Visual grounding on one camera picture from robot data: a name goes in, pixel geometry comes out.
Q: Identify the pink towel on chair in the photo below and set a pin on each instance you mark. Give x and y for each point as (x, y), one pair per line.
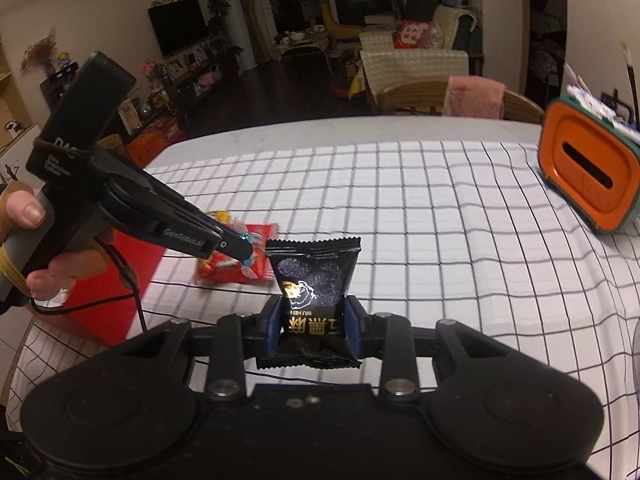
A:
(474, 97)

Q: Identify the orange tissue box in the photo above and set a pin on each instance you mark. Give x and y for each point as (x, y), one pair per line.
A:
(591, 164)

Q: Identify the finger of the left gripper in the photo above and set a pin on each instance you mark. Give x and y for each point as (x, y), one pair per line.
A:
(228, 255)
(228, 236)

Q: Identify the person left hand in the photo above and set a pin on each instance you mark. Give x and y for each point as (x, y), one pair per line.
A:
(49, 238)

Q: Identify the blue candy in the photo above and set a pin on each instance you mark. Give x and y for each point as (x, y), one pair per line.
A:
(252, 247)

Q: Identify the cream woven sofa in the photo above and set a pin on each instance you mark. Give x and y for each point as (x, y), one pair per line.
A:
(383, 65)

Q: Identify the red storage box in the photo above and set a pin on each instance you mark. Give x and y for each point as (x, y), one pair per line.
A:
(109, 324)

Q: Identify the black wall television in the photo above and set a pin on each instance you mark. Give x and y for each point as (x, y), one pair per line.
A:
(178, 26)

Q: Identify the black starry snack packet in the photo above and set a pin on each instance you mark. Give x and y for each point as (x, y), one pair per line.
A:
(313, 278)

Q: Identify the red checkered snack bag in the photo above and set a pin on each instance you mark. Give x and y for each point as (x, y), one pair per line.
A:
(206, 269)

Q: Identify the yellow snack packet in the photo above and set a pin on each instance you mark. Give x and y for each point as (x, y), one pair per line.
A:
(225, 217)

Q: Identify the red printed cushion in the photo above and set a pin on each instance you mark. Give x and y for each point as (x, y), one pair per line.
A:
(411, 34)

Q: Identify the white grid tablecloth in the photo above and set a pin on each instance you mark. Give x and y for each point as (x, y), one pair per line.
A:
(459, 230)

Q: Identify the wooden chair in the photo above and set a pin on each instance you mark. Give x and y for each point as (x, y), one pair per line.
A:
(425, 96)

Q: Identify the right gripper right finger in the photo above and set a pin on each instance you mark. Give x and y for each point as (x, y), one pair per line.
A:
(389, 338)

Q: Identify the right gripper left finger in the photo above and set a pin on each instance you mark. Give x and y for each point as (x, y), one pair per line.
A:
(239, 337)

